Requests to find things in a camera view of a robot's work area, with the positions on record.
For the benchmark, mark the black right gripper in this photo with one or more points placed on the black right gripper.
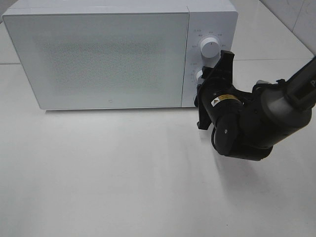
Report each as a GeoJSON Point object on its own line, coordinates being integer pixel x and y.
{"type": "Point", "coordinates": [218, 101]}

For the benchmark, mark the white microwave door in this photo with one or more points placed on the white microwave door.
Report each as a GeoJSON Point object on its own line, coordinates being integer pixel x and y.
{"type": "Point", "coordinates": [99, 61]}

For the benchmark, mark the white microwave oven body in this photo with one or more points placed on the white microwave oven body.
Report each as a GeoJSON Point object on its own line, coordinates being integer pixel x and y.
{"type": "Point", "coordinates": [206, 18]}

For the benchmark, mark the white adjacent table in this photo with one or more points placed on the white adjacent table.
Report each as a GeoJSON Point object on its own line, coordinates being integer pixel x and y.
{"type": "Point", "coordinates": [260, 35]}

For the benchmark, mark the white microwave knob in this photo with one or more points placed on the white microwave knob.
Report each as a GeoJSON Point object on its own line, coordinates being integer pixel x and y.
{"type": "Point", "coordinates": [198, 77]}
{"type": "Point", "coordinates": [210, 47]}

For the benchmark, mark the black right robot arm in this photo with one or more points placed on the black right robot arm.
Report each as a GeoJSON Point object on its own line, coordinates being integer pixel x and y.
{"type": "Point", "coordinates": [247, 125]}

